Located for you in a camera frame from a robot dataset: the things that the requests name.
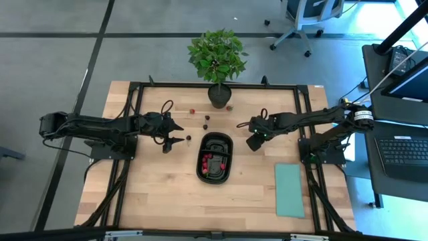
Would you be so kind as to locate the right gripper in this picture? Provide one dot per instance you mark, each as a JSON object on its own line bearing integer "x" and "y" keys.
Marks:
{"x": 264, "y": 124}

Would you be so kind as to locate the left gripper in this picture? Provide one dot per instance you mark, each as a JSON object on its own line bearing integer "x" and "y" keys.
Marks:
{"x": 152, "y": 125}

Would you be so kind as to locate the black plastic two-compartment container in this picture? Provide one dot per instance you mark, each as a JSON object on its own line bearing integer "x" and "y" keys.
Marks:
{"x": 214, "y": 180}

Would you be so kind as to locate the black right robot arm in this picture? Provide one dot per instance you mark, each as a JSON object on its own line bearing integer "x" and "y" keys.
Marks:
{"x": 307, "y": 117}

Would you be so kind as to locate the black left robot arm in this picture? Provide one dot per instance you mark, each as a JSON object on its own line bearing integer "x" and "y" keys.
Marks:
{"x": 93, "y": 127}

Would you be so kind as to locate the teal folded cloth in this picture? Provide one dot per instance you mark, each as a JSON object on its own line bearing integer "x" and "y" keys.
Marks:
{"x": 289, "y": 190}

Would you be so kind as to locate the green potted plant black pot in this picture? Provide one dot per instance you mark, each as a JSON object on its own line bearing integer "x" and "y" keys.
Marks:
{"x": 217, "y": 57}

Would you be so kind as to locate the yellow plug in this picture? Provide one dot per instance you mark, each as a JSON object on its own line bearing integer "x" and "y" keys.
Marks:
{"x": 346, "y": 101}

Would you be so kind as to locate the dark side desk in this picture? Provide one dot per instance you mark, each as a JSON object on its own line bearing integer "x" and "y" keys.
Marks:
{"x": 371, "y": 187}
{"x": 372, "y": 63}

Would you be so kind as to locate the white office swivel chair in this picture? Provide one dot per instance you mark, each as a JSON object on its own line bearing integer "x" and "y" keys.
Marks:
{"x": 311, "y": 8}

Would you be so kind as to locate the black computer keyboard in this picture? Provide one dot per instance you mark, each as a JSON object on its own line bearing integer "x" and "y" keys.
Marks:
{"x": 401, "y": 157}

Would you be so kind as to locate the grey furniture leg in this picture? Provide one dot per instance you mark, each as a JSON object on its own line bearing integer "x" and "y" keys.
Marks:
{"x": 10, "y": 153}

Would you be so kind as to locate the black power adapter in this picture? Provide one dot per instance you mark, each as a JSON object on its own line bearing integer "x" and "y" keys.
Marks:
{"x": 398, "y": 60}

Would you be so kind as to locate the black computer monitor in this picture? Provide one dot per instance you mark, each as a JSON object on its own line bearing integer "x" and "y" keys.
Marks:
{"x": 414, "y": 83}

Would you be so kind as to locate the black diagonal pole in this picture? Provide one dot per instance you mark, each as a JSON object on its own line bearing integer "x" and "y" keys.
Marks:
{"x": 401, "y": 28}

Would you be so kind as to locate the black aluminium table frame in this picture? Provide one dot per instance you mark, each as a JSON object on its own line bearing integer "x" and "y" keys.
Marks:
{"x": 167, "y": 85}

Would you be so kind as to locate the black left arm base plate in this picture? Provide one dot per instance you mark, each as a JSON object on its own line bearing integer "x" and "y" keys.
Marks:
{"x": 100, "y": 154}

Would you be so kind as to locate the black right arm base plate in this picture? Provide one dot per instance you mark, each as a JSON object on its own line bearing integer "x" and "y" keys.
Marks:
{"x": 334, "y": 158}

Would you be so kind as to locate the silver metal bracket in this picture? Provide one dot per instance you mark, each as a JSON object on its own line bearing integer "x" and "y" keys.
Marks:
{"x": 123, "y": 234}
{"x": 309, "y": 237}

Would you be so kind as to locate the black camera rig bar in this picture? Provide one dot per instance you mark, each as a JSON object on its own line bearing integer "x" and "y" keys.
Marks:
{"x": 50, "y": 235}

